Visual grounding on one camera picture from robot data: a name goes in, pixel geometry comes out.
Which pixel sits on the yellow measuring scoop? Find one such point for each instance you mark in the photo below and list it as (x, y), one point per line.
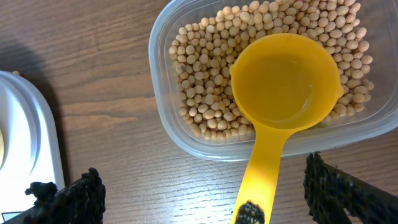
(283, 83)

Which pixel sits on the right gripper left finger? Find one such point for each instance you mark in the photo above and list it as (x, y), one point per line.
(82, 202)

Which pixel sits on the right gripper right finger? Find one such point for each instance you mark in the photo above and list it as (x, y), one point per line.
(333, 196)

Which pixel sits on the white digital kitchen scale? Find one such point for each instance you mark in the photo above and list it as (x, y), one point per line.
(29, 145)

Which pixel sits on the clear plastic container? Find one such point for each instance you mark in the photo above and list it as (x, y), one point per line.
(379, 116)

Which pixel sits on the soybeans in container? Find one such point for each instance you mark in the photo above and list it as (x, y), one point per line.
(203, 52)

